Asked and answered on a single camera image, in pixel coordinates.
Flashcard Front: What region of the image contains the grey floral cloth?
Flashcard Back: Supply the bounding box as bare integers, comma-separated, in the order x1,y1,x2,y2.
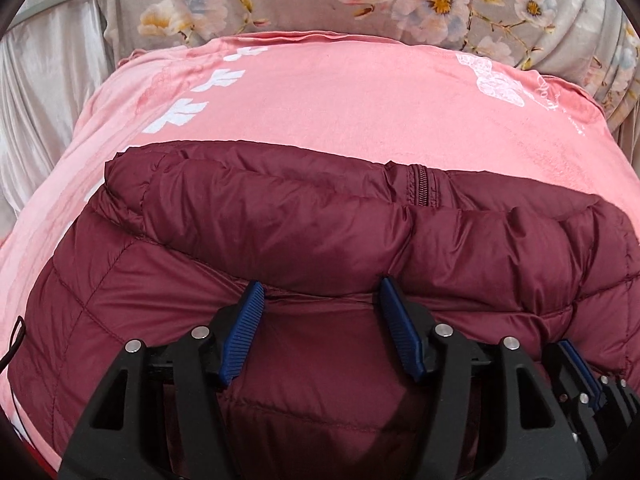
97,0,640,133

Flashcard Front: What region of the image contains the pink printed blanket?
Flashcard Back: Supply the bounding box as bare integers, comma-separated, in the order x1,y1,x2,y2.
0,30,636,461

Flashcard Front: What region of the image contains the maroon puffer jacket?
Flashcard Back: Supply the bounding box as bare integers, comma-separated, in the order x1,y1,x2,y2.
7,140,640,480

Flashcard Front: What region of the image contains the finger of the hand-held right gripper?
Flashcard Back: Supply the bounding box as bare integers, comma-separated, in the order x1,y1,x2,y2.
542,342,583,411
557,338,640,467

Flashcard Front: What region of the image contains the white satin curtain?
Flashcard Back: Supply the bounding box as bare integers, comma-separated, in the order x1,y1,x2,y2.
0,0,115,251

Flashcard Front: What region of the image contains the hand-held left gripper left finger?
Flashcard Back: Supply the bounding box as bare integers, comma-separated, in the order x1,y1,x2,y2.
59,280,266,480

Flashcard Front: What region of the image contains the grey metal band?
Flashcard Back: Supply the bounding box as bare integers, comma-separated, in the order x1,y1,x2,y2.
7,0,98,31

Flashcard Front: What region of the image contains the black cable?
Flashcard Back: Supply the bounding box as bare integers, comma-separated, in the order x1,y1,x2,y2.
0,315,27,373

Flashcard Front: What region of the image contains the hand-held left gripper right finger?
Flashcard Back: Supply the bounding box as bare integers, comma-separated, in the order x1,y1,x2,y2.
376,275,587,480

